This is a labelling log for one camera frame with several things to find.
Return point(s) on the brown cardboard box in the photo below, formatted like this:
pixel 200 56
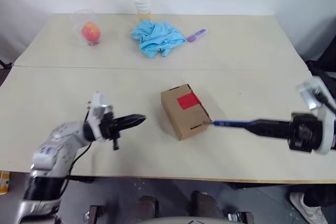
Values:
pixel 181 121

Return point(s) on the red tape strip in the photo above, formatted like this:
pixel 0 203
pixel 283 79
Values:
pixel 187 101

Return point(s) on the red apple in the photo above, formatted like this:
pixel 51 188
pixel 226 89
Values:
pixel 91 32

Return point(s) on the light blue crumpled cloth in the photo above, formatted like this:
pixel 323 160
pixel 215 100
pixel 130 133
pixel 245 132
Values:
pixel 157 37

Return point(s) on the blue cutter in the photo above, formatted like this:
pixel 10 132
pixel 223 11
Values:
pixel 228 123

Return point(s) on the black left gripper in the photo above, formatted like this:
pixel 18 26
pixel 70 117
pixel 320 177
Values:
pixel 107 127

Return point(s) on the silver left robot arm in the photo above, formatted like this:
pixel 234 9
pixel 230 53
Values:
pixel 56 145

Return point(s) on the metal bracket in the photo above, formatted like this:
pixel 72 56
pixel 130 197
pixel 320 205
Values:
pixel 94 214
pixel 241 217

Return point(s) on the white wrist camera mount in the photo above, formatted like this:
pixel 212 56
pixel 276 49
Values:
pixel 326 119
pixel 97 107

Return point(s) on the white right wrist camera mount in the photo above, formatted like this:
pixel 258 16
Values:
pixel 326 119

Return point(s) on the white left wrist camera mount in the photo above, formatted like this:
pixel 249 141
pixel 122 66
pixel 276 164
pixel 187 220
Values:
pixel 97 107

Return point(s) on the black chair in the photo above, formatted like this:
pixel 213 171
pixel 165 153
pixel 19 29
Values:
pixel 324 72

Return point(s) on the purple and white marker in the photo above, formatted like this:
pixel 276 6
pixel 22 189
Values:
pixel 197 35

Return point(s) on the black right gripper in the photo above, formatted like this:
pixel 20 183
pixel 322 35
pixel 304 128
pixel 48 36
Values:
pixel 304 132

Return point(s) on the white sneaker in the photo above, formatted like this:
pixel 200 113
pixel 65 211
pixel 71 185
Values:
pixel 307 207

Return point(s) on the black table frame bar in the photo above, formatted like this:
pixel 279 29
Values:
pixel 246 185
pixel 81 179

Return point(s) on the yellow and white can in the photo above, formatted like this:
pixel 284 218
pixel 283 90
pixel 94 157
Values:
pixel 4 183

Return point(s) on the grey robot torso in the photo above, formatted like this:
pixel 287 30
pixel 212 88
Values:
pixel 178 221

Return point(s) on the dark rounded shape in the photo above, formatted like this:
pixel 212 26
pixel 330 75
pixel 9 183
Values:
pixel 148 205
pixel 206 204

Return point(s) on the apple in clear bag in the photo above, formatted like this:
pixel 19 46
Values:
pixel 78 22

